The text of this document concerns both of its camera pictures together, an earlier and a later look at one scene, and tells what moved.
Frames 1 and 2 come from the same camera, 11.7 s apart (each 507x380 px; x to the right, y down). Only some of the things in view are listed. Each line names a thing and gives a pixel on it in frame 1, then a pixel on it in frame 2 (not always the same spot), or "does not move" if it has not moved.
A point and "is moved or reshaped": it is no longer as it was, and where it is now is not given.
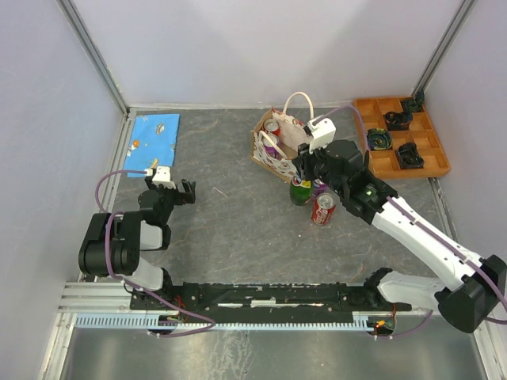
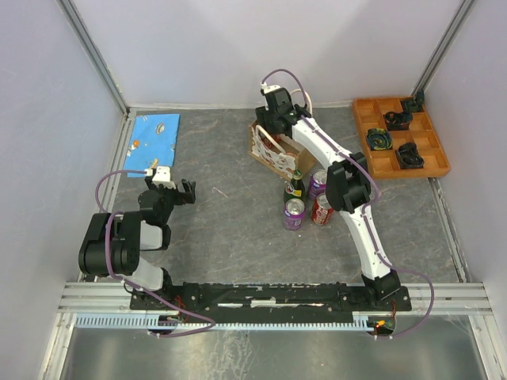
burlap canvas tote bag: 275,142 does not move
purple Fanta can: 269,148 → 294,214
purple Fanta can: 318,190 does not move
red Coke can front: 323,208 does not move
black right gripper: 303,163 → 261,115
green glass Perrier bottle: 300,191 is moved or reshaped
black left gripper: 188,196 does not move
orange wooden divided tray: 371,114 does not move
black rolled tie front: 409,157 does not move
